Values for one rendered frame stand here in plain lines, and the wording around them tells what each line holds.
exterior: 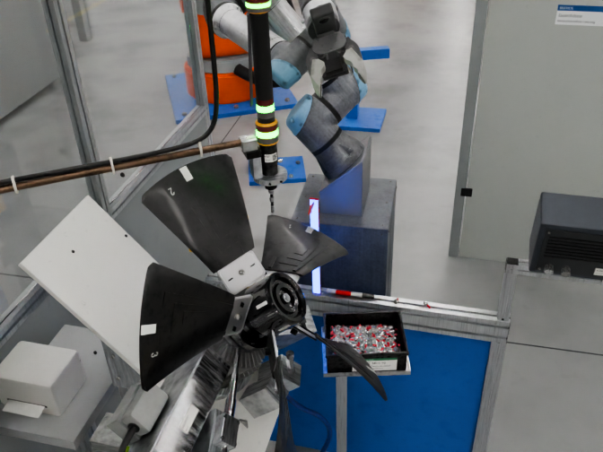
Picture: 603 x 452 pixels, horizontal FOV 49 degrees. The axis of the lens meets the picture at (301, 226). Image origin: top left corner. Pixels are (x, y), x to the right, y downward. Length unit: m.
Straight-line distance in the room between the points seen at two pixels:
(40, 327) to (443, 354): 1.16
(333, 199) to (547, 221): 0.67
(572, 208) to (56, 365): 1.30
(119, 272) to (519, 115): 2.15
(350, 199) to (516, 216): 1.56
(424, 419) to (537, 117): 1.53
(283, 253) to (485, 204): 1.96
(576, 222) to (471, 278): 1.81
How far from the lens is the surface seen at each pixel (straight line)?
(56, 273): 1.44
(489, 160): 3.30
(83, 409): 1.78
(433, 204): 4.01
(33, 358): 1.79
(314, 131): 1.98
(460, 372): 2.11
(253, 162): 1.32
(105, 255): 1.53
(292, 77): 1.60
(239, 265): 1.44
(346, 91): 2.00
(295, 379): 1.66
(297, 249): 1.61
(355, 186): 2.00
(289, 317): 1.39
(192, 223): 1.43
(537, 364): 3.09
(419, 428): 2.33
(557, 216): 1.71
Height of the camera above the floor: 2.13
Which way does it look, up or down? 34 degrees down
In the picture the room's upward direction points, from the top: 2 degrees counter-clockwise
